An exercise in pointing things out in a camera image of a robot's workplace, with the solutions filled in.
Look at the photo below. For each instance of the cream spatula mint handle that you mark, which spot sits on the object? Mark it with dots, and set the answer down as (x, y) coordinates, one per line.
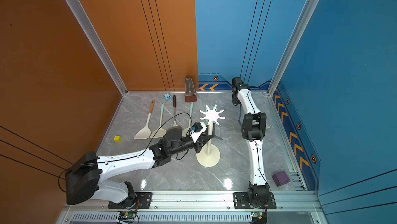
(160, 131)

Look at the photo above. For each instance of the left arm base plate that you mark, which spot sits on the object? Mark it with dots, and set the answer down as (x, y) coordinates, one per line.
(140, 200)

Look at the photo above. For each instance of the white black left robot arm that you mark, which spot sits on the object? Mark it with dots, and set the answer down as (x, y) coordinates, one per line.
(89, 178)

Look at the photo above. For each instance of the green circuit board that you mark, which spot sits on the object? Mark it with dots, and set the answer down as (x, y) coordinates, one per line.
(128, 218)
(257, 215)

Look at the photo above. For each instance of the dark red metronome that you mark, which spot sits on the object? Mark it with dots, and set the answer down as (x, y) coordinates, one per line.
(190, 93)

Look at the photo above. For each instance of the purple block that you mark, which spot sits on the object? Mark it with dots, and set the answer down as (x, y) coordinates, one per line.
(281, 178)

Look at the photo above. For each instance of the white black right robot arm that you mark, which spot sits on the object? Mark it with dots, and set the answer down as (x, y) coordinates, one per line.
(253, 128)

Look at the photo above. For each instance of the dark metal trowel spatula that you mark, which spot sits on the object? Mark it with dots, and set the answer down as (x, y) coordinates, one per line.
(175, 126)

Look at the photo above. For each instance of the small blue toy cube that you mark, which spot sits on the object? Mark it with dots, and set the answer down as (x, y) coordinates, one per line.
(168, 97)

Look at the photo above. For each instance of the left green circuit board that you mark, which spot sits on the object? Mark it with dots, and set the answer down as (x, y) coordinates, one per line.
(128, 218)

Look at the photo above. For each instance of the aluminium rail frame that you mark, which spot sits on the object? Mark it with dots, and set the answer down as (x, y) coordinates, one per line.
(201, 207)

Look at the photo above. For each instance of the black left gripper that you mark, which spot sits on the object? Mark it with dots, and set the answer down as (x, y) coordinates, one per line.
(199, 144)

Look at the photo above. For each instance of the right green circuit board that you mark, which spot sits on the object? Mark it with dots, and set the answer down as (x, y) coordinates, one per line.
(257, 215)

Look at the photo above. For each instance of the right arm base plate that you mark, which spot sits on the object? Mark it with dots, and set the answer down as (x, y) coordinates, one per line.
(241, 202)

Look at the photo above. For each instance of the small yellow cube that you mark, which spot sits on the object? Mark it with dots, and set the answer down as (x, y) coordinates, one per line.
(117, 139)

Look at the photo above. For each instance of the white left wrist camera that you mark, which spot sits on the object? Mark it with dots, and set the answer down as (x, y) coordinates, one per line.
(196, 130)

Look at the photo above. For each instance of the cream utensil rack stand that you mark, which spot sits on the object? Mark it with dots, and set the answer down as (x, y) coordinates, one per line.
(209, 155)

